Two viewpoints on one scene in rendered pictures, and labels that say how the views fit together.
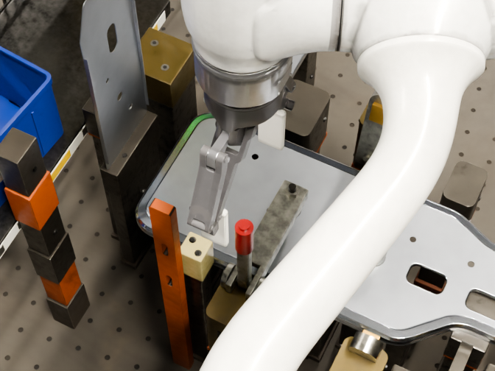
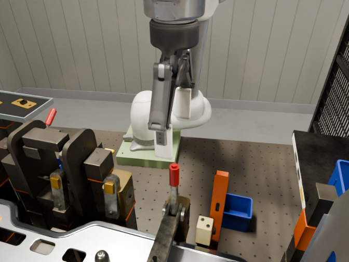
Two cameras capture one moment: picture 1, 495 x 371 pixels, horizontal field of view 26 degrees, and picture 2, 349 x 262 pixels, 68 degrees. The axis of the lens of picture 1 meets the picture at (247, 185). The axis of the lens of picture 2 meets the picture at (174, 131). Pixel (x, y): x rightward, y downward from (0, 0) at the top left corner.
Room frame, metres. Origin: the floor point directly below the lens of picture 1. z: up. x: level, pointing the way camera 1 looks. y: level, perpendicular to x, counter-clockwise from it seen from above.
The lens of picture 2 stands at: (1.00, -0.07, 1.58)
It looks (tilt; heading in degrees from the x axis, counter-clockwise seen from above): 34 degrees down; 169
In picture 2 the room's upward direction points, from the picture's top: straight up
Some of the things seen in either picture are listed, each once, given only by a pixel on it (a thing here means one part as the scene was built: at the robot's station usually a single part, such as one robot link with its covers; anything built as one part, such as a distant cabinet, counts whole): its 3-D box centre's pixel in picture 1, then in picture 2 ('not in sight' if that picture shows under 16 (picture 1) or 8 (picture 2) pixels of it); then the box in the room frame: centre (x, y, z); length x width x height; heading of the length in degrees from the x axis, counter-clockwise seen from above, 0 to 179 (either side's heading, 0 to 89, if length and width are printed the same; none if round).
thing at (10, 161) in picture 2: not in sight; (41, 194); (0.30, -0.41, 0.89); 0.12 x 0.07 x 0.38; 153
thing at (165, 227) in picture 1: (174, 295); (212, 242); (0.63, 0.10, 0.95); 0.03 x 0.01 x 0.50; 63
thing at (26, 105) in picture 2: not in sight; (23, 102); (0.14, -0.43, 1.17); 0.08 x 0.04 x 0.01; 52
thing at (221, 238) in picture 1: (213, 224); (183, 103); (0.53, 0.03, 1.32); 0.03 x 0.01 x 0.07; 63
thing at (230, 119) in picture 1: (243, 101); (174, 49); (0.60, 0.00, 1.46); 0.08 x 0.07 x 0.09; 153
